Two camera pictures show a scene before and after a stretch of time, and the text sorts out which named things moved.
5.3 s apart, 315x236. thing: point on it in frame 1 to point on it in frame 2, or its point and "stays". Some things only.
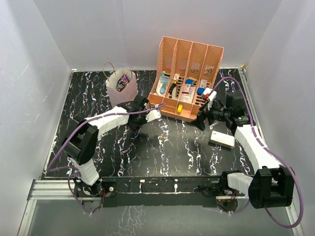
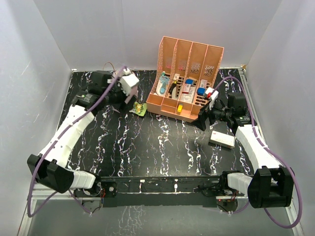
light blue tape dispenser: [163, 83] stays
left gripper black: [133, 125] to [122, 106]
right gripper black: [201, 116] stays
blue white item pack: [204, 83] stays
